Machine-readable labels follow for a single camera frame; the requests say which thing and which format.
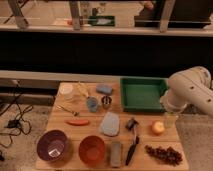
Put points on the clear plastic cup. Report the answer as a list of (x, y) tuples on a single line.
[(67, 91)]

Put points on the green plastic tray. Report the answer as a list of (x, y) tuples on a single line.
[(142, 94)]

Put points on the grey rectangular block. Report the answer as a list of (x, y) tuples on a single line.
[(115, 154)]

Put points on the orange carrot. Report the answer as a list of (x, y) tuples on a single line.
[(77, 122)]

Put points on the blue cup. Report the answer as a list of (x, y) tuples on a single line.
[(92, 104)]

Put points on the orange bowl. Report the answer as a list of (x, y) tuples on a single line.
[(92, 150)]

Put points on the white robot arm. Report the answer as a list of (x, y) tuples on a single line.
[(190, 86)]

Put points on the blue sponge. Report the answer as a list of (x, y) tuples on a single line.
[(104, 89)]

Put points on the yellow banana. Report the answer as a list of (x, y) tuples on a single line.
[(83, 90)]

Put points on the bunch of dark grapes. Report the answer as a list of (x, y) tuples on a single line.
[(168, 156)]

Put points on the small metal cup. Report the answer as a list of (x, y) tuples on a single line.
[(106, 102)]

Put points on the light blue cloth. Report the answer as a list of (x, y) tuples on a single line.
[(110, 124)]

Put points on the purple bowl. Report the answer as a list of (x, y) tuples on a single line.
[(52, 145)]

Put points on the wooden table board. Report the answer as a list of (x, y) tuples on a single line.
[(74, 119)]

